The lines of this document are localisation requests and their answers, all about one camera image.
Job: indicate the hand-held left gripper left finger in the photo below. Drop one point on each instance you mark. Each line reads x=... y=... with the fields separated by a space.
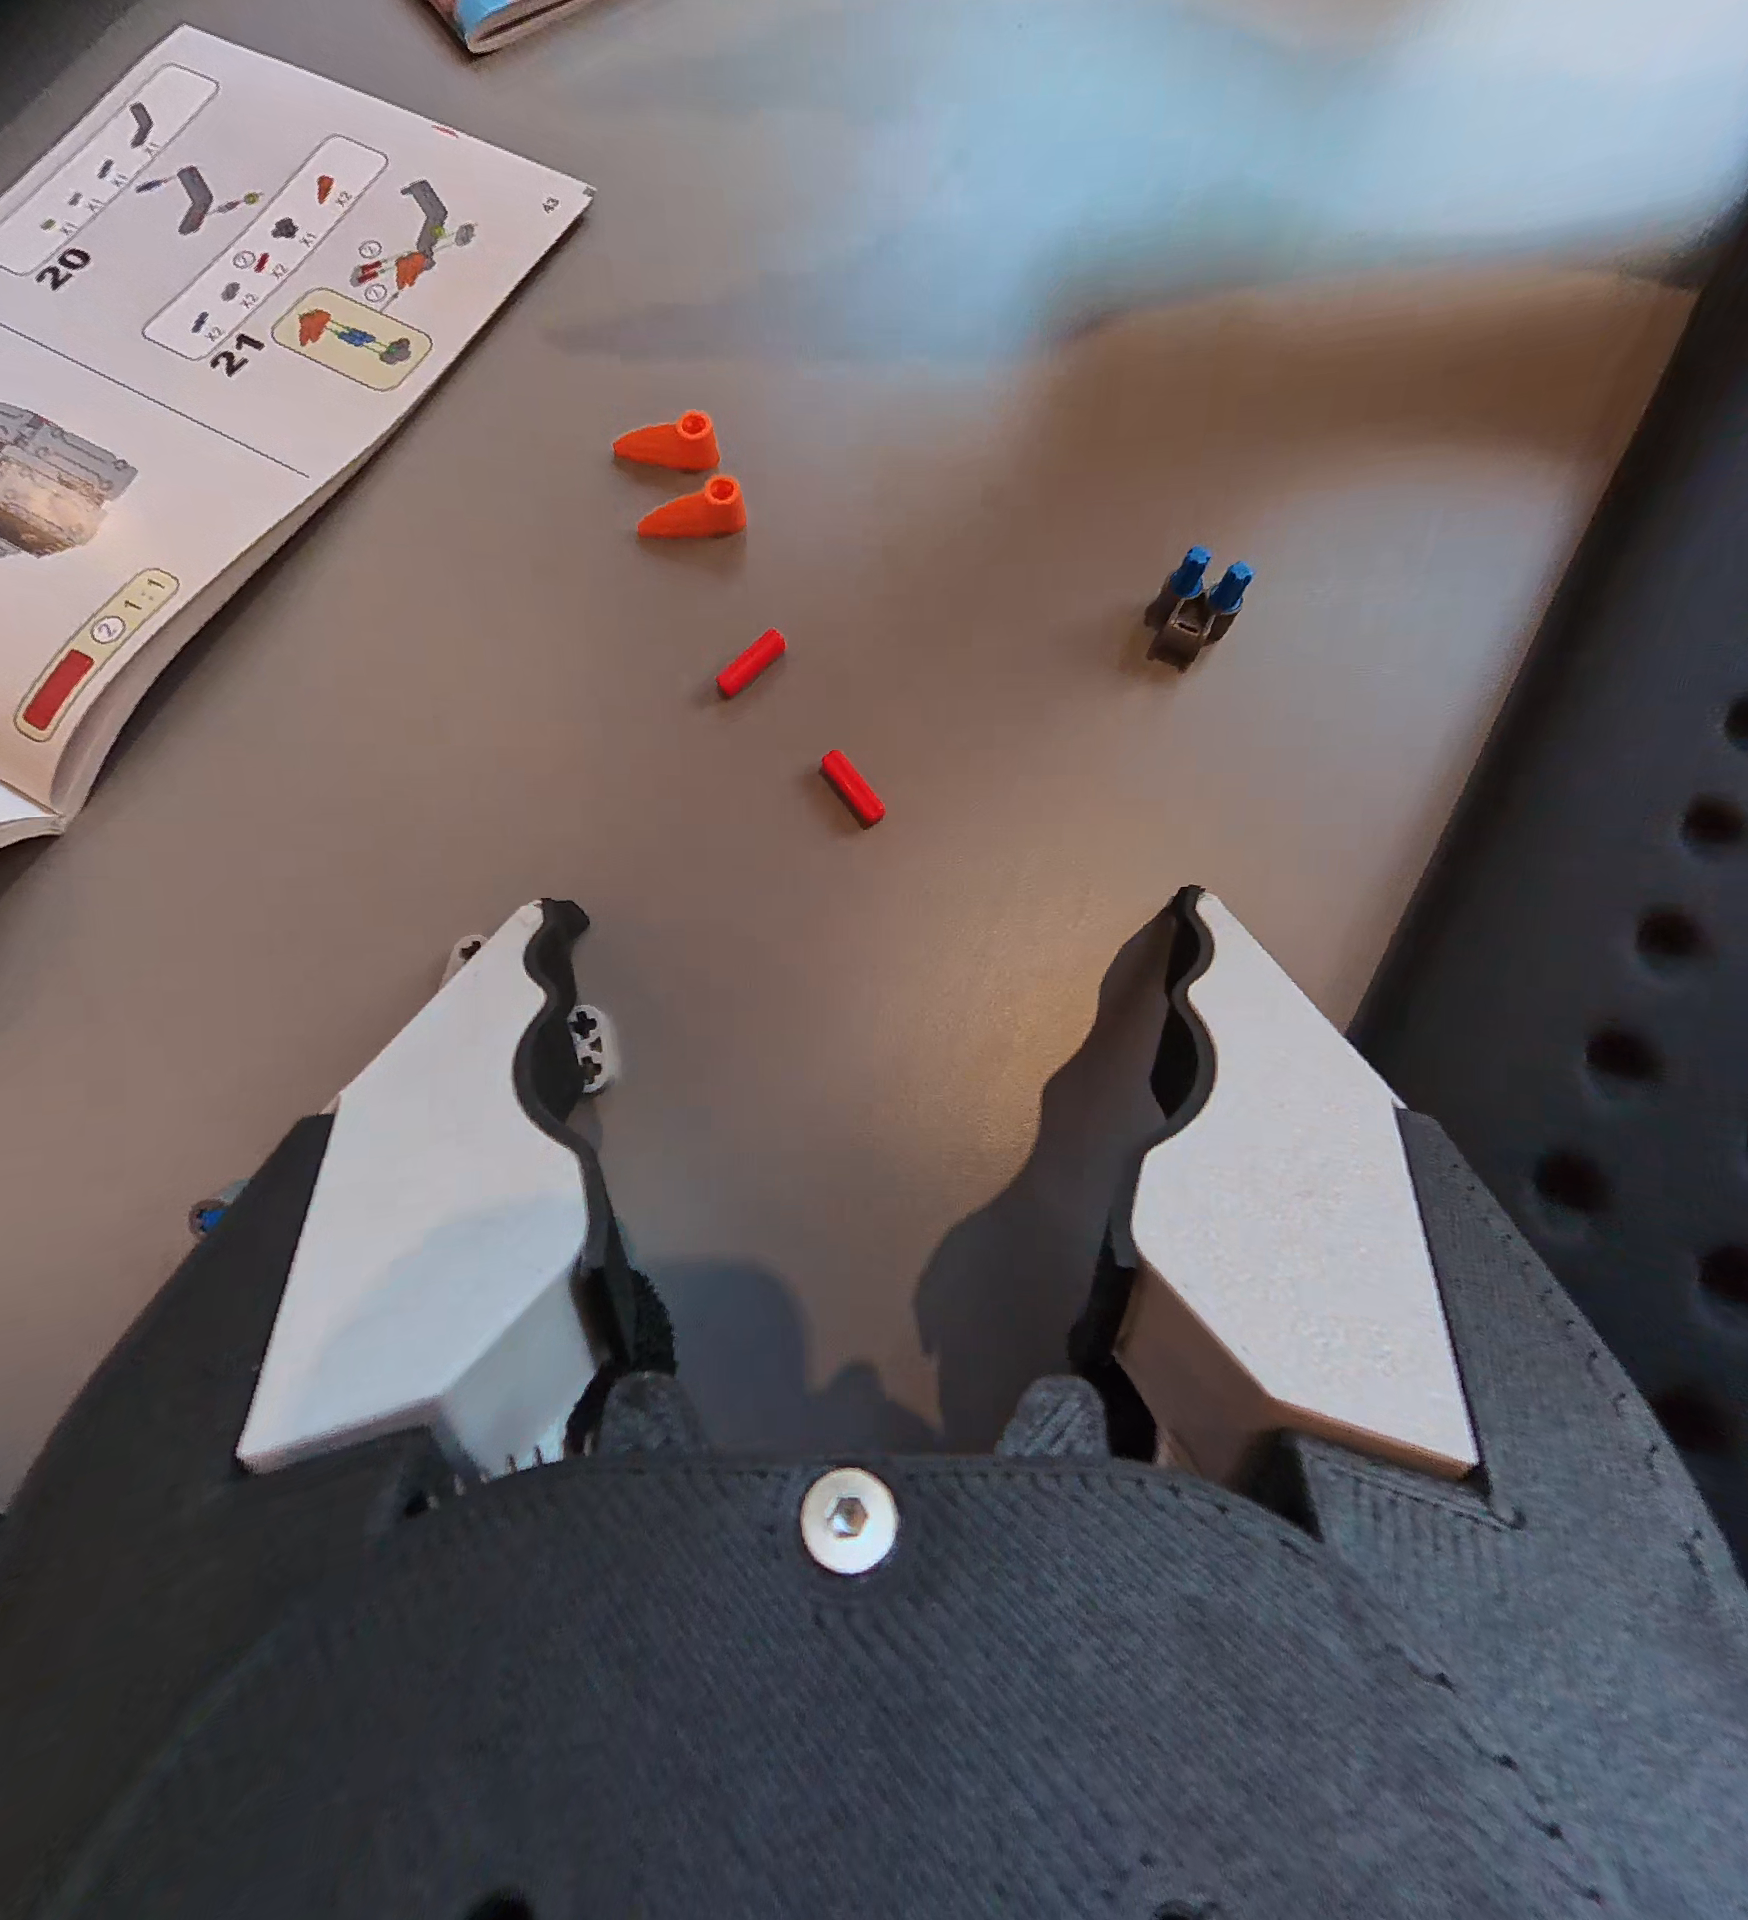
x=425 y=1199

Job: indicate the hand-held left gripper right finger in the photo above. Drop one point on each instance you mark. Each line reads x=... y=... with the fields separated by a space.
x=1295 y=1230

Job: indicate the grey connector with blue pins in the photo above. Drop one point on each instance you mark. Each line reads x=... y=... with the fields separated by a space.
x=1190 y=631

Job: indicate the orange claw piece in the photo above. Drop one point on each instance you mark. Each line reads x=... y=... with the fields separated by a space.
x=672 y=442
x=704 y=516

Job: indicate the grey angled beam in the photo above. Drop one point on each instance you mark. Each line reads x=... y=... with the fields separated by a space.
x=214 y=1218

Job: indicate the small grey two-hole connector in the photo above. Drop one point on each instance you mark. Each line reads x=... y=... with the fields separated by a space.
x=470 y=953
x=597 y=1046

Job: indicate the black perforated panel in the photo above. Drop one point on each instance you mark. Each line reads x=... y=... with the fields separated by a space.
x=1638 y=901

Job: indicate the red axle pin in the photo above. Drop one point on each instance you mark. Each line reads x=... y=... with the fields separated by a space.
x=751 y=664
x=853 y=790

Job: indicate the open instruction booklet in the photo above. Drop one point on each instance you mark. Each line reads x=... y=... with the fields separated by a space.
x=214 y=377

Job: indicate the small blue booklet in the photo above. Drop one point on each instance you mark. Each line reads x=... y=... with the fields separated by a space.
x=506 y=19

